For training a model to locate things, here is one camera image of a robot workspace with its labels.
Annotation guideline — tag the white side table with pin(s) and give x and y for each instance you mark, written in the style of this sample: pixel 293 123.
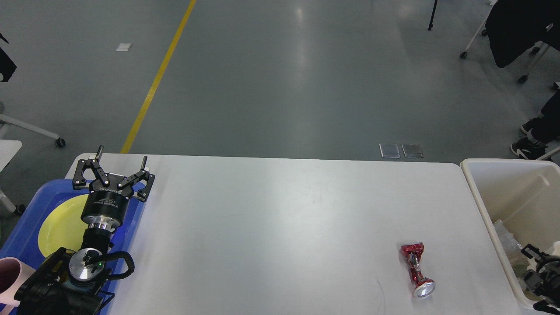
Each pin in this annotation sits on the white side table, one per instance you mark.
pixel 9 148

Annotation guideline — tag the red soda can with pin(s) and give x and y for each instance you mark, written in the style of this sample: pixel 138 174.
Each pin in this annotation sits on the red soda can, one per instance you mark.
pixel 423 286

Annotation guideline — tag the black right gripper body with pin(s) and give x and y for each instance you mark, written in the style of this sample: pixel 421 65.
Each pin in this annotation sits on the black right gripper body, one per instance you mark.
pixel 544 279

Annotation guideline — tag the floor plate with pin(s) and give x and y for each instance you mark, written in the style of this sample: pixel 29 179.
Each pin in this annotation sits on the floor plate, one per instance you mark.
pixel 412 151
pixel 389 151

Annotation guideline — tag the yellow plastic plate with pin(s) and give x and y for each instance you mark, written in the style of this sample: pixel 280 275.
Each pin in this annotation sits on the yellow plastic plate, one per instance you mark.
pixel 63 227

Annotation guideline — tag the black jacket on chair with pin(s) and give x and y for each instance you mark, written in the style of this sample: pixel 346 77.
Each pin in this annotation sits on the black jacket on chair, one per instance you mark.
pixel 515 26

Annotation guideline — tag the pink mug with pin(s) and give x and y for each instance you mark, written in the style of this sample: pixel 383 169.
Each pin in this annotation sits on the pink mug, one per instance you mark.
pixel 13 273

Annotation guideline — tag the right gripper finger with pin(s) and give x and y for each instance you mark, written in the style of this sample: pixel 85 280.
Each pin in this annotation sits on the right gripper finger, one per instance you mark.
pixel 544 306
pixel 532 252

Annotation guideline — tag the right floor plate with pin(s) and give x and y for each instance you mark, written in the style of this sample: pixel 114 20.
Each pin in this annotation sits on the right floor plate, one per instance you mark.
pixel 412 151

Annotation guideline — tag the left floor plate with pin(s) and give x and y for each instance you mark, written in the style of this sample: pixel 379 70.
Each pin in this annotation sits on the left floor plate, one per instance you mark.
pixel 389 151

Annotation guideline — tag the clear plastic wrap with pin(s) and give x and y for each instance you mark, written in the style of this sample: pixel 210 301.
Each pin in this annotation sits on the clear plastic wrap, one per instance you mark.
pixel 518 261

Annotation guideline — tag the person in black sneakers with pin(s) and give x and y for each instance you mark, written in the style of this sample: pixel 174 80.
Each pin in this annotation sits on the person in black sneakers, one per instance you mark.
pixel 539 131

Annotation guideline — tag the beige plastic bin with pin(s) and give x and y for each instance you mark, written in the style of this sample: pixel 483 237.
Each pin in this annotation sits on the beige plastic bin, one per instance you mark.
pixel 525 196

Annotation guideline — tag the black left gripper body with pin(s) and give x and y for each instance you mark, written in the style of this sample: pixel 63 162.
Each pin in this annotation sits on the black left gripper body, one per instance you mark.
pixel 107 205

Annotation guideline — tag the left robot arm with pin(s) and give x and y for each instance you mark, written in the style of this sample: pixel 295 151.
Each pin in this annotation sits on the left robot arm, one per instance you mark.
pixel 38 297

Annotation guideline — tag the black tripod leg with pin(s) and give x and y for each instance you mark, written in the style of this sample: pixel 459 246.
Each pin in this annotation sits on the black tripod leg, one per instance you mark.
pixel 432 16

